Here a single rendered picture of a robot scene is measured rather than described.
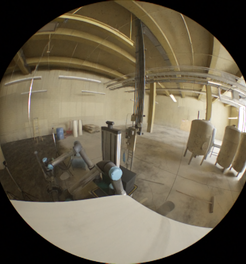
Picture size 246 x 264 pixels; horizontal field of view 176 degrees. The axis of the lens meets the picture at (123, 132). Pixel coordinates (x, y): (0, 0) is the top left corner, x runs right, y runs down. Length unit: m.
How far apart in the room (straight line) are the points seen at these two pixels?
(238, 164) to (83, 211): 6.09
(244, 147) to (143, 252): 5.81
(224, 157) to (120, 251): 5.15
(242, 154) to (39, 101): 14.34
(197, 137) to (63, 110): 9.95
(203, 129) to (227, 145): 1.92
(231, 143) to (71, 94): 12.08
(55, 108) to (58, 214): 8.46
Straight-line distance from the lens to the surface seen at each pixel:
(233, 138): 5.08
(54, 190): 1.42
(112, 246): 0.32
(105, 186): 1.59
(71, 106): 8.69
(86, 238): 0.31
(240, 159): 5.98
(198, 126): 3.99
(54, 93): 8.81
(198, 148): 4.10
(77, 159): 2.81
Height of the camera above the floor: 2.00
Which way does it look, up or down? 14 degrees down
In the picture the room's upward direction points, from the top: 4 degrees clockwise
